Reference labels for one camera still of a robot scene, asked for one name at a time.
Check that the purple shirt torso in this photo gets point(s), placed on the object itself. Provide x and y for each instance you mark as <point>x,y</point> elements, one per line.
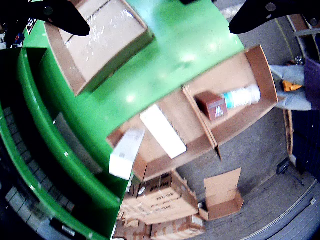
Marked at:
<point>312,82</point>

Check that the black white patterned sticker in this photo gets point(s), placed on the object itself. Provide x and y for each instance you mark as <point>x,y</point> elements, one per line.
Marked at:
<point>30,25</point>

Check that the black device on rod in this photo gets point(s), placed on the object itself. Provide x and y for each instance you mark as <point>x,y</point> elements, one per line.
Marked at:
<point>283,166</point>

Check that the flat open cardboard box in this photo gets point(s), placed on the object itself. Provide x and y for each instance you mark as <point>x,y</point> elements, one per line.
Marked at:
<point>220,197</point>

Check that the grey roller shutter door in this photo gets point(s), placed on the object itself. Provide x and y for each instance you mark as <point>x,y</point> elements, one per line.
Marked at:
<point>275,225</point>

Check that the wooden frame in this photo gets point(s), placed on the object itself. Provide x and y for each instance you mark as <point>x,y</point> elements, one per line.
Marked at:
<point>289,132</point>

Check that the red-brown carton box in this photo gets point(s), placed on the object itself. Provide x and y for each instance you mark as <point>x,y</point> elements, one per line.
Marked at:
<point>212,107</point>

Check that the blue jeans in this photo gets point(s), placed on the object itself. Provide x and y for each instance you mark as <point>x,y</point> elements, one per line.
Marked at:
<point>292,102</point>

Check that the green metal shelf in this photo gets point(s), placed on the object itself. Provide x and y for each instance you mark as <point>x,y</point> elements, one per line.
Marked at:
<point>50,137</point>

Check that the cardboard tray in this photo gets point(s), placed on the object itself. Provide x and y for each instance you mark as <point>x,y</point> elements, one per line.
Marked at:
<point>105,45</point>

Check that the taped brown cardboard box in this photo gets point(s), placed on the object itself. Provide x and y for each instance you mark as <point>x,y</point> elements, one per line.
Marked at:
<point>175,227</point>

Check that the small white carton box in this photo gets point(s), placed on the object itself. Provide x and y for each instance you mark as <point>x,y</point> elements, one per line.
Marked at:
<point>162,130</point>

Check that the tall white carton box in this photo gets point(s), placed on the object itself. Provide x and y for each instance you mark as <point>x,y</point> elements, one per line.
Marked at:
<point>125,155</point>

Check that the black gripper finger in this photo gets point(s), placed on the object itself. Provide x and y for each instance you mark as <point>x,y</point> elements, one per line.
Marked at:
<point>257,15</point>
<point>62,17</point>

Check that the open cardboard box with flap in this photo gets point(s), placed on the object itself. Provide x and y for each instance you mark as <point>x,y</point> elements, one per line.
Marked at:
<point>262,75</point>

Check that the white plastic bottle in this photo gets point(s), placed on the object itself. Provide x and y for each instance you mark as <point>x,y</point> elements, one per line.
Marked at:
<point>240,98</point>

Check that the blue panel partition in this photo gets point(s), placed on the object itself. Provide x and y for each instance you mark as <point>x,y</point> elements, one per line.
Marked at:
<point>307,142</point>

